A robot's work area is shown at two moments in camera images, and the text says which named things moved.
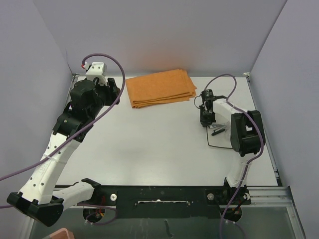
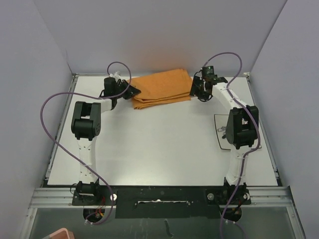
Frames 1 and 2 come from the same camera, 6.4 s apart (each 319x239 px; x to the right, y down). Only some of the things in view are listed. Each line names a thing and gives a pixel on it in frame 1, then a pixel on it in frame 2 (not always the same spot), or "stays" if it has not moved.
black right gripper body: [207, 118] -> [203, 94]
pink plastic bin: [62, 233] stays
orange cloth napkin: [160, 87] stays
